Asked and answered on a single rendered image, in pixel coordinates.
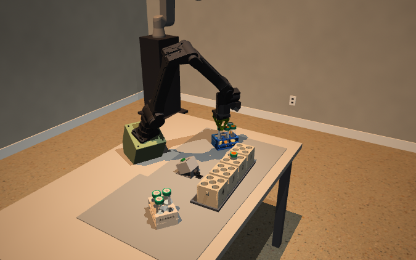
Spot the sample tube with orange liquid and dark green cap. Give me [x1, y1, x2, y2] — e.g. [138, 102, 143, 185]
[230, 152, 238, 160]

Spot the clear tube with dark green cap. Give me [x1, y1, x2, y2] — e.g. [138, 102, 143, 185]
[152, 190, 161, 208]

